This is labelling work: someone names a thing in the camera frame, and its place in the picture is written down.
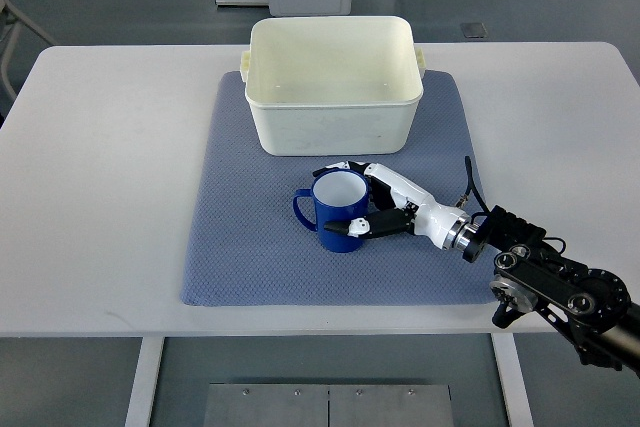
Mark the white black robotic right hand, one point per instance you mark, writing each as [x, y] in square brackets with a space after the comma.
[401, 206]

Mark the blue enamel cup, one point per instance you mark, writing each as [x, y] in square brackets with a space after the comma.
[337, 195]

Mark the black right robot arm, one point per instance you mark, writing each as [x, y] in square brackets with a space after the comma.
[590, 308]

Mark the cream plastic box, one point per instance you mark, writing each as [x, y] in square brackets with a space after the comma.
[335, 85]

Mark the blue quilted mat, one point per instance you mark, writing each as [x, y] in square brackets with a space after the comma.
[246, 246]

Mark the small grey floor hatch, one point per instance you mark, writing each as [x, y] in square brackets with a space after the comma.
[474, 30]

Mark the right table leg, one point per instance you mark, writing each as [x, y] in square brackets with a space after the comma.
[511, 380]

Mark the table leg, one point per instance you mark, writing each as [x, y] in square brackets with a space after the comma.
[144, 385]
[511, 380]

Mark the metal floor plate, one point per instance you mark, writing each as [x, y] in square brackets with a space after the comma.
[328, 405]

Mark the left table leg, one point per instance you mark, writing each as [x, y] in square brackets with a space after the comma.
[144, 385]

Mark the white chair frame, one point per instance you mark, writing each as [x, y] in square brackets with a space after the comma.
[13, 21]

